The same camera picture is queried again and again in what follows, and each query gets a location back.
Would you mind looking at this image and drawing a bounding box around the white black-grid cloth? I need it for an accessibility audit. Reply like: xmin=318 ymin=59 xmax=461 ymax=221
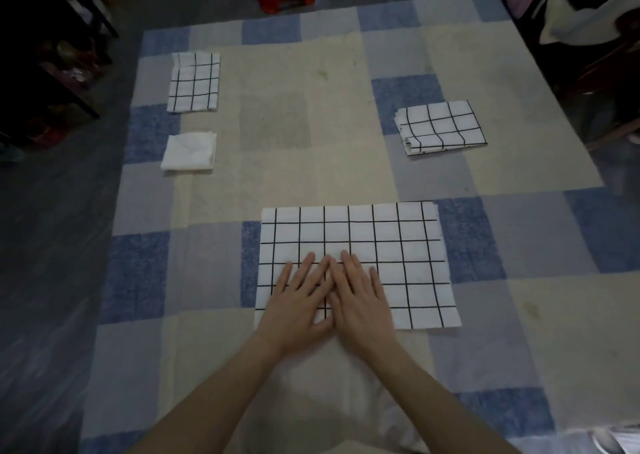
xmin=253 ymin=201 xmax=463 ymax=332
xmin=393 ymin=100 xmax=489 ymax=159
xmin=166 ymin=51 xmax=221 ymax=114

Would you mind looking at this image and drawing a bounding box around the person's right hand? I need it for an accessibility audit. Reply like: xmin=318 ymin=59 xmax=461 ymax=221
xmin=329 ymin=249 xmax=401 ymax=362

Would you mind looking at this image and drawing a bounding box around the blue beige patchwork tablecloth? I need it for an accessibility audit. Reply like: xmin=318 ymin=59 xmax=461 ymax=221
xmin=77 ymin=0 xmax=640 ymax=454

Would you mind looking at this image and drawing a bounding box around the plain white cloth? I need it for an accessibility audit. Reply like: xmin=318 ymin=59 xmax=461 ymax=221
xmin=159 ymin=131 xmax=218 ymax=173

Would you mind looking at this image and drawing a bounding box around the person's left forearm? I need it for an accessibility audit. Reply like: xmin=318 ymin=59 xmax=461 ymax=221
xmin=127 ymin=341 xmax=286 ymax=454

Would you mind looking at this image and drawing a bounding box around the person's left hand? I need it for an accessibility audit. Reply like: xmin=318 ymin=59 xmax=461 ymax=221
xmin=255 ymin=252 xmax=335 ymax=357

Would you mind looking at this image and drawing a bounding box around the person's right forearm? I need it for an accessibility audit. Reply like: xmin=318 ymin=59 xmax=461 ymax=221
xmin=369 ymin=343 xmax=523 ymax=454

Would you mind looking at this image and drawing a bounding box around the reddish wooden chair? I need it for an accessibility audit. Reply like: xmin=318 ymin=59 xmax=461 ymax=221
xmin=559 ymin=34 xmax=640 ymax=151

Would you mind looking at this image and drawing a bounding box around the white black garment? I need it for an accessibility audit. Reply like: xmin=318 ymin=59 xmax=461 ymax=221
xmin=539 ymin=0 xmax=640 ymax=45

